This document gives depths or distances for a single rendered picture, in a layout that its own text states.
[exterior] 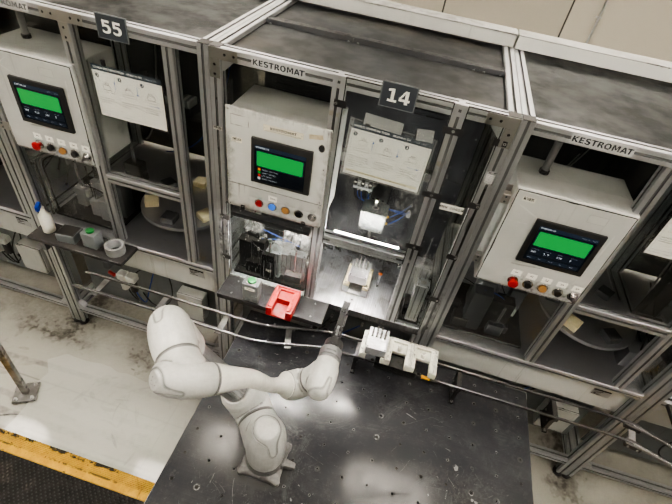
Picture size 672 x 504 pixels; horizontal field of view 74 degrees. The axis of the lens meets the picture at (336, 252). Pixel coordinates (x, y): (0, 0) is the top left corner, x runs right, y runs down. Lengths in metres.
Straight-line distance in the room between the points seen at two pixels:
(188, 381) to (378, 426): 1.08
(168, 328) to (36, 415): 1.83
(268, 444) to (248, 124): 1.20
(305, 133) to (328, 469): 1.37
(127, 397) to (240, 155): 1.77
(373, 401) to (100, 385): 1.72
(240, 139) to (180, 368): 0.91
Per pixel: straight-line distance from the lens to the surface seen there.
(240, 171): 1.90
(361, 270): 2.26
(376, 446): 2.14
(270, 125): 1.74
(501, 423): 2.40
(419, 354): 2.21
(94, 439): 2.99
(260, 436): 1.80
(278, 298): 2.18
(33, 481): 2.98
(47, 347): 3.44
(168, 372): 1.34
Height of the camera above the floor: 2.59
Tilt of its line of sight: 42 degrees down
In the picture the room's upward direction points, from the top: 10 degrees clockwise
